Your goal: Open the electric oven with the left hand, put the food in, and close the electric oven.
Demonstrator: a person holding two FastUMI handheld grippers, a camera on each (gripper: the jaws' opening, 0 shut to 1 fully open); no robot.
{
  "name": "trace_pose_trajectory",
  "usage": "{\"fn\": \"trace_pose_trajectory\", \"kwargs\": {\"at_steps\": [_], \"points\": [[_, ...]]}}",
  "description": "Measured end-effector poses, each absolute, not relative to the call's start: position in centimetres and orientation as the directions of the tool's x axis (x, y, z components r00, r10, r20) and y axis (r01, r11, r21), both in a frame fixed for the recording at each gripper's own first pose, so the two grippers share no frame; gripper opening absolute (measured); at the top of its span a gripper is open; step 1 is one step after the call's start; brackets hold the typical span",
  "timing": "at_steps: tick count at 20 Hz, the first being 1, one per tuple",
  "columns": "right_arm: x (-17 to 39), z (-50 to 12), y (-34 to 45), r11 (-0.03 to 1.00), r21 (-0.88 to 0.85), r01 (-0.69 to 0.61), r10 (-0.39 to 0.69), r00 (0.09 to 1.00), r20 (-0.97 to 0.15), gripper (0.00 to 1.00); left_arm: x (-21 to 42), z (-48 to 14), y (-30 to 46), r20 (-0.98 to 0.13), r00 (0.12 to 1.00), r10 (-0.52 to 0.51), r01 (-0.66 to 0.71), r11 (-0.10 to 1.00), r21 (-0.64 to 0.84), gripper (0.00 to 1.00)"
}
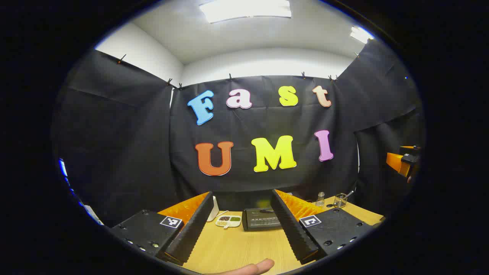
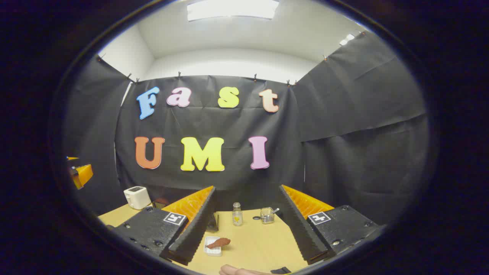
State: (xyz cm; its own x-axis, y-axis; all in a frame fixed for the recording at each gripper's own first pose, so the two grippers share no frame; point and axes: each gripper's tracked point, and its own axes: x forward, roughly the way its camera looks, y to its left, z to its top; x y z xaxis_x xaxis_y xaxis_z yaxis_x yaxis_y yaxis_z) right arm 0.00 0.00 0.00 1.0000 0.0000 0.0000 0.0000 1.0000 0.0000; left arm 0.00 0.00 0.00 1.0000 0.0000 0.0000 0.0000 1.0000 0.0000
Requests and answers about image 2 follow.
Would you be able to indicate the black backdrop cloth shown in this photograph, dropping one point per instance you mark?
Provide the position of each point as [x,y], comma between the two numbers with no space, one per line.
[344,133]

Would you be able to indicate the red meat slice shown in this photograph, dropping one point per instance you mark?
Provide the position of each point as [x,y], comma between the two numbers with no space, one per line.
[219,243]

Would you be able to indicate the clear glass jar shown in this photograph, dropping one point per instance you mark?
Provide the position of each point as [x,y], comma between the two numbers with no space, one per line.
[267,217]

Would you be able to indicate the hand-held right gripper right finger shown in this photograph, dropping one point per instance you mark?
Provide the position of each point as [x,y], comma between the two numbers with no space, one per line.
[300,229]

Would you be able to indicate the small white dish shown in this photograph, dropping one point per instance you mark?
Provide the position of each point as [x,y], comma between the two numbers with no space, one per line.
[212,251]

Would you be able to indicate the small ceiling light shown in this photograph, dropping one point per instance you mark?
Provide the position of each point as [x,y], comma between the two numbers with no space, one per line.
[347,39]

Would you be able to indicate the black electric oven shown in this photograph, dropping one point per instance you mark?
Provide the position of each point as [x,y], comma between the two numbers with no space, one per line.
[213,222]

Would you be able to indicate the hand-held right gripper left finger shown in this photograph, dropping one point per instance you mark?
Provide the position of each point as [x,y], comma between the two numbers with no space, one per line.
[193,233]

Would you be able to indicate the small clear glass bottle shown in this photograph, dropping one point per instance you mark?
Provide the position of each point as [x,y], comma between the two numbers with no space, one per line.
[237,215]

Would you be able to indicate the row of small black clips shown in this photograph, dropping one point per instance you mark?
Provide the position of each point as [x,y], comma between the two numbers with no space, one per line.
[179,74]

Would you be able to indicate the white toaster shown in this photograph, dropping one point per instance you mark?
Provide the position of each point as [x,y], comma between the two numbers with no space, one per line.
[137,197]

